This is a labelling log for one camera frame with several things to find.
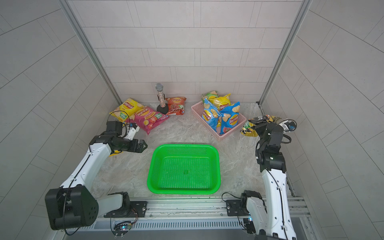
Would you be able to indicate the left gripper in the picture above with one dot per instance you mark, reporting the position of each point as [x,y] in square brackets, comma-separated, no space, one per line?
[135,148]

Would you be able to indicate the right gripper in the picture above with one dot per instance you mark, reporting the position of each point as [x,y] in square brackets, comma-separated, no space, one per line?
[263,127]

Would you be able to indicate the black orange snack bag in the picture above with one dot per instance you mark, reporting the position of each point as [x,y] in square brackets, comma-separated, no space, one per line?
[249,128]

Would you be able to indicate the pink chips bag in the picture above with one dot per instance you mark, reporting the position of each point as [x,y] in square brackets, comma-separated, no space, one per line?
[148,119]

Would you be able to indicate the yellow chips bag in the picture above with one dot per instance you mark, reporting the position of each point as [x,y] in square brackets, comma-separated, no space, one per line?
[221,102]
[126,111]

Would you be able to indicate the light blue chips bag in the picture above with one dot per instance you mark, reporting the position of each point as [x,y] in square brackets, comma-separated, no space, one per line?
[211,115]

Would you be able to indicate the green cucumber chips bag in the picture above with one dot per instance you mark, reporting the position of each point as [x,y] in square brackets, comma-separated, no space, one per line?
[210,95]

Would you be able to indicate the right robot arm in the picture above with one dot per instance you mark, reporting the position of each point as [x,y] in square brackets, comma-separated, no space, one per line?
[271,217]

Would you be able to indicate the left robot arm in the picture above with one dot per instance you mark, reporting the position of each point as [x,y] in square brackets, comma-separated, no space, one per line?
[72,206]

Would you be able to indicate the green plastic basket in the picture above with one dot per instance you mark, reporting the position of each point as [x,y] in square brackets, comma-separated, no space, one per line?
[184,169]

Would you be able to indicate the red chips bag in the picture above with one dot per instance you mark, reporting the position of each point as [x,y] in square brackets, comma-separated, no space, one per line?
[176,105]

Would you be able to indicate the glass jar on stand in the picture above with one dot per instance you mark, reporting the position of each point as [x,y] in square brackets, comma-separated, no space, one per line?
[163,106]

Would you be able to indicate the left circuit board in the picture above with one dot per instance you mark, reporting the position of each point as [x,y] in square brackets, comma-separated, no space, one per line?
[121,229]

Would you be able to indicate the circuit board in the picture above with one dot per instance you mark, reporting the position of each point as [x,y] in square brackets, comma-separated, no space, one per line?
[121,229]
[249,225]

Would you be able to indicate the right circuit board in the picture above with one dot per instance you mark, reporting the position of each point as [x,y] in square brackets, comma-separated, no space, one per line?
[249,225]

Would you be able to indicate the yellow plastic frame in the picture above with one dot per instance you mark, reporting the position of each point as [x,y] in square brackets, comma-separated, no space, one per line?
[115,153]

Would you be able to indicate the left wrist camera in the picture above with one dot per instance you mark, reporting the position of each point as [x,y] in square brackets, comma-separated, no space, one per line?
[132,130]

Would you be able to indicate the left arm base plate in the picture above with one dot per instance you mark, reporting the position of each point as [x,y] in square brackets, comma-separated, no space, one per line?
[136,209]

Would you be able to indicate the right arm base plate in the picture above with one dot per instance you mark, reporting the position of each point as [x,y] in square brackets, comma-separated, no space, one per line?
[236,208]

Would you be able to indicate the aluminium rail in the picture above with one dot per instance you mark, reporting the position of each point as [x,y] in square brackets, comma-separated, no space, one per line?
[203,208]

